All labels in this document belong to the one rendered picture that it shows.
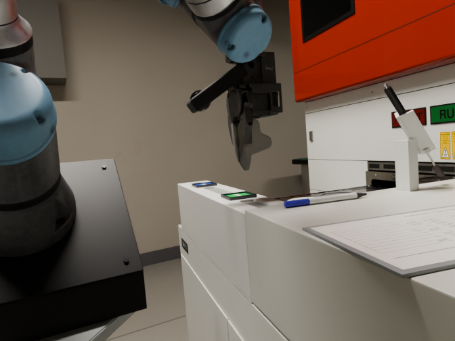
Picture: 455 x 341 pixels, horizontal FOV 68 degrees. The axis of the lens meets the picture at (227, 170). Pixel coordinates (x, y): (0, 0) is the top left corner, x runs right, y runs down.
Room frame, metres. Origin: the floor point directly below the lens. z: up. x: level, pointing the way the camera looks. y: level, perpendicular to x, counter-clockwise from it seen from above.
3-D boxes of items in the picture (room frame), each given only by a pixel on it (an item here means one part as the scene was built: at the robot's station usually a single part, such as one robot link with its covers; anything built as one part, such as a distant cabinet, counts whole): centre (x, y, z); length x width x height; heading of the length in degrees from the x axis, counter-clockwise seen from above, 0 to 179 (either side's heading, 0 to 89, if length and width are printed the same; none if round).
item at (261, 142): (0.61, -0.06, 1.06); 0.06 x 0.03 x 0.09; 109
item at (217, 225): (0.79, 0.02, 0.89); 0.55 x 0.09 x 0.14; 19
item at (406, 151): (0.57, -0.32, 1.03); 0.06 x 0.04 x 0.13; 109
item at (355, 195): (0.52, -0.15, 0.97); 0.14 x 0.01 x 0.01; 104
